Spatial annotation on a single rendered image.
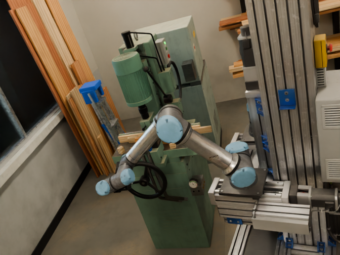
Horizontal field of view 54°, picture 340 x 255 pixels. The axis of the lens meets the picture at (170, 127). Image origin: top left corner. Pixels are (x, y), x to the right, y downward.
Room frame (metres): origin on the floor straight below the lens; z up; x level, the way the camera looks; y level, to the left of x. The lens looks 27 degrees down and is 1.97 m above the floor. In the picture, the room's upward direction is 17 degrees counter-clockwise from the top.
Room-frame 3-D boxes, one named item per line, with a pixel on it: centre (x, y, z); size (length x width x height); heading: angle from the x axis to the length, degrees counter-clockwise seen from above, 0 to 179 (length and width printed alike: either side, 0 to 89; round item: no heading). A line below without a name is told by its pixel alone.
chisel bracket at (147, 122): (2.06, 0.12, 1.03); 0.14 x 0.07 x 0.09; 160
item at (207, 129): (2.00, 0.03, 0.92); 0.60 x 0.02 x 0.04; 70
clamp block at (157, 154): (1.85, 0.16, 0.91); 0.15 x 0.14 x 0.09; 70
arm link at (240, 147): (1.42, -0.29, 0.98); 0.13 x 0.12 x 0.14; 169
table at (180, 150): (1.93, 0.13, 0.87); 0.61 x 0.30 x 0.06; 70
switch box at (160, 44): (2.30, -0.11, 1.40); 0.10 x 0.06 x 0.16; 160
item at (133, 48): (2.17, 0.09, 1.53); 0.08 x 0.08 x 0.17; 70
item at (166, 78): (2.19, -0.08, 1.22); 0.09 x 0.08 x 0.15; 160
